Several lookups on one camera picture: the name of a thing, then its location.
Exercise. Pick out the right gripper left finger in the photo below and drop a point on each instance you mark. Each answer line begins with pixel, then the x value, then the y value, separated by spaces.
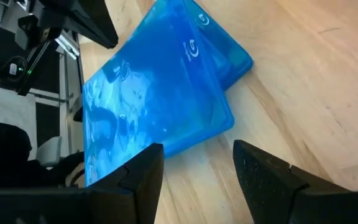
pixel 120 199

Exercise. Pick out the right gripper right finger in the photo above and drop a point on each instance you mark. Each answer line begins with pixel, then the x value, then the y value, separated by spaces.
pixel 278 193

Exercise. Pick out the blue disc case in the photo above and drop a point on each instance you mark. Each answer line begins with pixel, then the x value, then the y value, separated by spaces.
pixel 228 53
pixel 154 93

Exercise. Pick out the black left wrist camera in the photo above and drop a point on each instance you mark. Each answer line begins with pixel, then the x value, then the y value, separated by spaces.
pixel 36 31

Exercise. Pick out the grey office chair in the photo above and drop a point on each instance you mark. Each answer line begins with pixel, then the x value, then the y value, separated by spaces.
pixel 49 152

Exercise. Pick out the person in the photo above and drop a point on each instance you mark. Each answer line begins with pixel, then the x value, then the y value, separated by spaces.
pixel 11 161

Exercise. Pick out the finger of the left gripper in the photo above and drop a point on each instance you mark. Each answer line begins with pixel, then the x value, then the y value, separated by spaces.
pixel 85 18

